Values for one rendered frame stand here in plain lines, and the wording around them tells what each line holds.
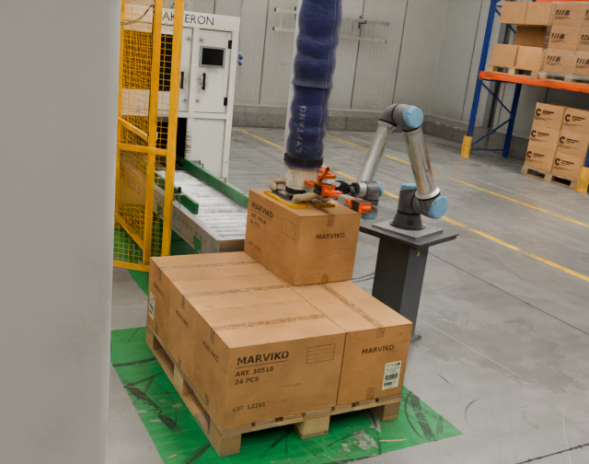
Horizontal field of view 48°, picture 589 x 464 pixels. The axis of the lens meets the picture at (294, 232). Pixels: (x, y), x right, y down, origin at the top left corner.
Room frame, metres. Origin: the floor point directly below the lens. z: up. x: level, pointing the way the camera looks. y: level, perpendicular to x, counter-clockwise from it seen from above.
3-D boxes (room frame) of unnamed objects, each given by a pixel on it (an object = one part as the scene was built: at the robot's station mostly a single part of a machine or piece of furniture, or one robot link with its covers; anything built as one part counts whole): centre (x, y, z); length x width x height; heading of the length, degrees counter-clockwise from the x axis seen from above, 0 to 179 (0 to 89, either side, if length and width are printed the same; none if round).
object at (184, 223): (4.95, 1.02, 0.50); 2.31 x 0.05 x 0.19; 30
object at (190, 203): (5.29, 1.14, 0.60); 1.60 x 0.10 x 0.09; 30
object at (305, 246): (3.78, -0.03, 0.74); 0.60 x 0.40 x 0.40; 33
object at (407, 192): (4.14, -0.71, 0.96); 0.17 x 0.15 x 0.18; 35
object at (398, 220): (4.15, -0.71, 0.82); 0.19 x 0.19 x 0.10
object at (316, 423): (3.38, 0.09, 0.07); 1.20 x 1.00 x 0.14; 30
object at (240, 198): (5.56, 0.68, 0.60); 1.60 x 0.10 x 0.09; 30
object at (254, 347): (3.38, 0.09, 0.34); 1.20 x 1.00 x 0.40; 30
